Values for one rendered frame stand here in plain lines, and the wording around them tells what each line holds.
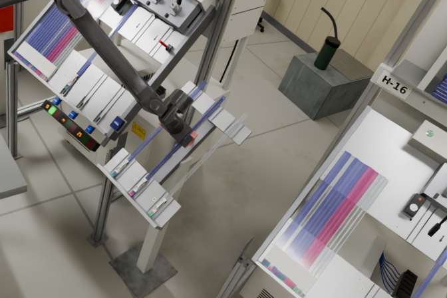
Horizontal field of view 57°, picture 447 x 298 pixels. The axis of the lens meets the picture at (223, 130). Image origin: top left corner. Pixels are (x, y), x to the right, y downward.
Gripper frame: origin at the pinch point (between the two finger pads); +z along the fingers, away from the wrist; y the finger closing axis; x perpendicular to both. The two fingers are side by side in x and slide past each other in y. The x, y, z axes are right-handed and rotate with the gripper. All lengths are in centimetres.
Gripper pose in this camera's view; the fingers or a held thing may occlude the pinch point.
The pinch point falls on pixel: (182, 134)
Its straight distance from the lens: 152.3
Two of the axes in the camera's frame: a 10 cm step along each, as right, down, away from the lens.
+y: -7.2, -6.0, 3.4
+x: -6.7, 7.3, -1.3
